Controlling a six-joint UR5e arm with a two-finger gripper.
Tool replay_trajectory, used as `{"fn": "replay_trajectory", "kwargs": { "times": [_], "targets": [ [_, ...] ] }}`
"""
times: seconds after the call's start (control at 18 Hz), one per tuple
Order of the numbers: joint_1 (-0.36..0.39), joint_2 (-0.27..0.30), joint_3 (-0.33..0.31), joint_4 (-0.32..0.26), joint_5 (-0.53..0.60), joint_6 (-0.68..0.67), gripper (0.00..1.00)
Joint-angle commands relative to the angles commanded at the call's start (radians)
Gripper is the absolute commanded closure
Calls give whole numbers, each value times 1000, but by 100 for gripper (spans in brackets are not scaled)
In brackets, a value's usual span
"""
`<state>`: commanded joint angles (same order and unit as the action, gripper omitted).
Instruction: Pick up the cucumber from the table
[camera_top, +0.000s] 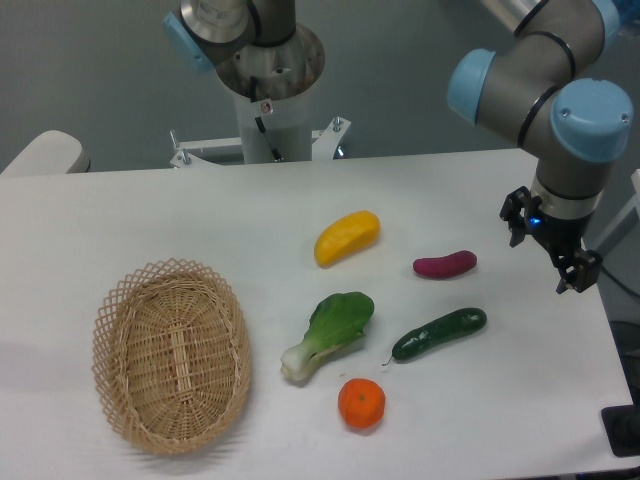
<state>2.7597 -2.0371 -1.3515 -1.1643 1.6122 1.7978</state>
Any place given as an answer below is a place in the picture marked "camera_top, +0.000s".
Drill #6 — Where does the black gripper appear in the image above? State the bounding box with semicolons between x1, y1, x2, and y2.
499;186;602;294

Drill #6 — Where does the grey robot base joint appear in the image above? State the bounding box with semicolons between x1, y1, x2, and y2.
163;0;325;102

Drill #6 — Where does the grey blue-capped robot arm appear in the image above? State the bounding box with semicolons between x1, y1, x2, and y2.
447;1;639;292

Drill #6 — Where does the dark green cucumber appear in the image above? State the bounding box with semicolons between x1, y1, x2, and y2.
383;307;488;366

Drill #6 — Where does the purple sweet potato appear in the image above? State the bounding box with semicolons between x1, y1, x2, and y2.
412;250;477;280

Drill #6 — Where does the black device at table edge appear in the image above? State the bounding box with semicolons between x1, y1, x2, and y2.
601;405;639;458

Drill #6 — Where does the yellow mango piece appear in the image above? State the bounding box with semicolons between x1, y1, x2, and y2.
314;210;381;268

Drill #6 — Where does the green bok choy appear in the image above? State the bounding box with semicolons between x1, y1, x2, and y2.
280;292;375;383

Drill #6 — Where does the orange tangerine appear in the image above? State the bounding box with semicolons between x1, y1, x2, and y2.
338;378;386;429

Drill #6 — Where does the woven wicker basket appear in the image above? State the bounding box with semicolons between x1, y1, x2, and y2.
92;259;251;455

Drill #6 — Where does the white chair armrest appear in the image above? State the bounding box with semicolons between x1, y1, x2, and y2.
1;130;91;178

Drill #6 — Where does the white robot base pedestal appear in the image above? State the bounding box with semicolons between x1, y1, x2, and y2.
170;93;351;169

